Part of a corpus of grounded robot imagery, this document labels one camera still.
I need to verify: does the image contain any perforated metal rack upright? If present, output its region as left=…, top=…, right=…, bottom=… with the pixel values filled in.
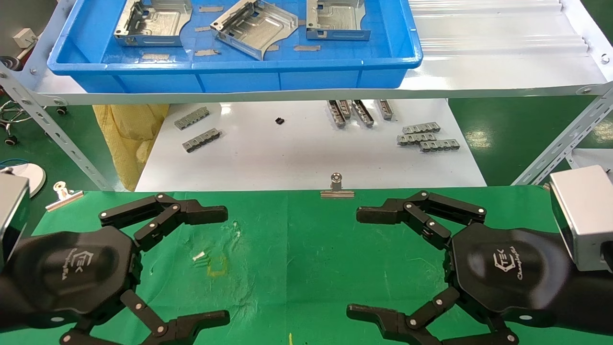
left=0, top=62, right=115, bottom=191
left=510, top=84, right=613, bottom=186

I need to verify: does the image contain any office chair wheel base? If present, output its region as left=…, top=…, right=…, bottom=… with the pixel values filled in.
left=0, top=98, right=68, bottom=146

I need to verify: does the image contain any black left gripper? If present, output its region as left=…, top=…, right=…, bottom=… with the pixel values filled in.
left=7, top=226, right=231, bottom=345

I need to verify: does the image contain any yellow cloth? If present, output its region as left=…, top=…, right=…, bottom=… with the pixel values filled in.
left=92, top=104, right=170, bottom=192

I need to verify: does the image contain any blue plastic tray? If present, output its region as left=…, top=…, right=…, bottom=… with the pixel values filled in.
left=47, top=0, right=424, bottom=94

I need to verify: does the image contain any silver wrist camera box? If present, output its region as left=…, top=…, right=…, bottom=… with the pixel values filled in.
left=0, top=172, right=31, bottom=269
left=549, top=165, right=613, bottom=273

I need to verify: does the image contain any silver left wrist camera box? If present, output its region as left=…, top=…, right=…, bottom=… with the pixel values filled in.
left=0, top=172, right=31, bottom=269

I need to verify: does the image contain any green table cloth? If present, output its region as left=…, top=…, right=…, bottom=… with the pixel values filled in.
left=0, top=186, right=613, bottom=345

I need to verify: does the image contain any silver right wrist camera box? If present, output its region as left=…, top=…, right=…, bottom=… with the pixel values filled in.
left=549, top=165, right=613, bottom=273

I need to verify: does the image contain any white metal shelf board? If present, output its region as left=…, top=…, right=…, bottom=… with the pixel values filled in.
left=36, top=0, right=613, bottom=106

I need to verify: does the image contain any white round stand base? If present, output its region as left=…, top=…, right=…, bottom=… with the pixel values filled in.
left=0, top=163, right=47, bottom=198

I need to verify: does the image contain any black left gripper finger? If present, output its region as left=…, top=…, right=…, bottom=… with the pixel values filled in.
left=98, top=193, right=229, bottom=253

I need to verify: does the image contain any white wall socket box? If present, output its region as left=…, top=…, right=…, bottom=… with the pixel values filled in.
left=13, top=28, right=38, bottom=48

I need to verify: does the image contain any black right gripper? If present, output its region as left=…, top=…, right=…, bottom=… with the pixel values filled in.
left=346, top=190, right=574, bottom=345

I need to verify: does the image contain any bent sheet metal bracket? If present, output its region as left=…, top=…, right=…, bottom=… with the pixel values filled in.
left=210, top=0, right=299, bottom=61
left=114, top=0, right=193, bottom=47
left=306, top=0, right=372, bottom=41

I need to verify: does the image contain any white low board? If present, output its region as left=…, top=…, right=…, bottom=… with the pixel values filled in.
left=136, top=98, right=488, bottom=192

